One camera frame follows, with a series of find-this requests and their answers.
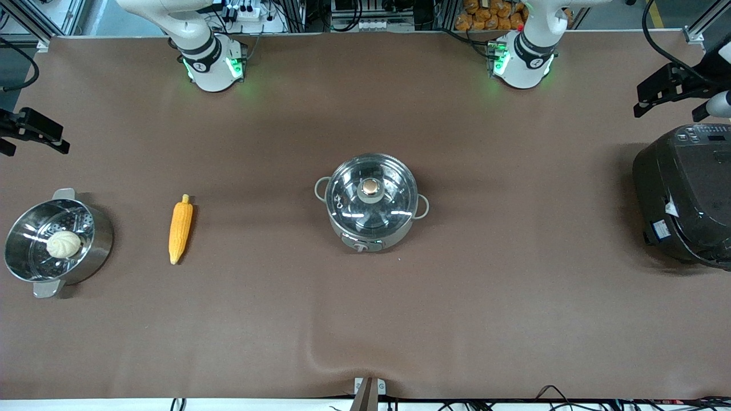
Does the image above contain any power strip with black plugs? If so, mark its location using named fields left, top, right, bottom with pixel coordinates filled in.
left=224, top=0, right=287, bottom=33

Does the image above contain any bag of orange buns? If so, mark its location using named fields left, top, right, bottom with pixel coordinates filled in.
left=455, top=0, right=529, bottom=31

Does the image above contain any steel steamer pot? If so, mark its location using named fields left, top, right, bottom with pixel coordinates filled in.
left=4, top=188, right=115, bottom=299

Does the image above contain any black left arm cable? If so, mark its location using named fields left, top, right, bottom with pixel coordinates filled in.
left=642, top=0, right=712, bottom=87

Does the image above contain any aluminium frame profile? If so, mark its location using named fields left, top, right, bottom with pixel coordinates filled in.
left=0, top=0, right=87, bottom=53
left=684, top=0, right=721, bottom=45

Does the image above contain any white power strip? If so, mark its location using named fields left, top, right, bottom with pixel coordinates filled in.
left=356, top=19, right=413, bottom=33

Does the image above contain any steel electric cooking pot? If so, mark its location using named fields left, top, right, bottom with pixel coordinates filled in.
left=314, top=153, right=430, bottom=253

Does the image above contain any black cable bundle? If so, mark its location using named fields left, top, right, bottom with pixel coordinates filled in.
left=534, top=385, right=731, bottom=411

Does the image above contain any yellow corn cob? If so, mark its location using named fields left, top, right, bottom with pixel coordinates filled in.
left=168, top=194, right=194, bottom=265

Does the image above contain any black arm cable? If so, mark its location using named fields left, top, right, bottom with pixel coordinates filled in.
left=642, top=0, right=712, bottom=87
left=0, top=37, right=40, bottom=92

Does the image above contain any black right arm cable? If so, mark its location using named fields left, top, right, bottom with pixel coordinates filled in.
left=0, top=37, right=40, bottom=92

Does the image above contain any brown table mat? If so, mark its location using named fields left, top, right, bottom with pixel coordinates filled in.
left=0, top=30, right=731, bottom=400

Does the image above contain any black rice cooker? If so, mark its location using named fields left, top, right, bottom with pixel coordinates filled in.
left=632, top=123, right=731, bottom=271

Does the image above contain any glass pot lid with knob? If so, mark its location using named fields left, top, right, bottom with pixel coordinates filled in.
left=326, top=154, right=419, bottom=236

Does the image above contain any metal table clamp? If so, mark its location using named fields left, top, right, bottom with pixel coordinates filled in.
left=350, top=377, right=387, bottom=411

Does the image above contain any white steamed bun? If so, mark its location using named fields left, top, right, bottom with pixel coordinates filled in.
left=46, top=230, right=82, bottom=259

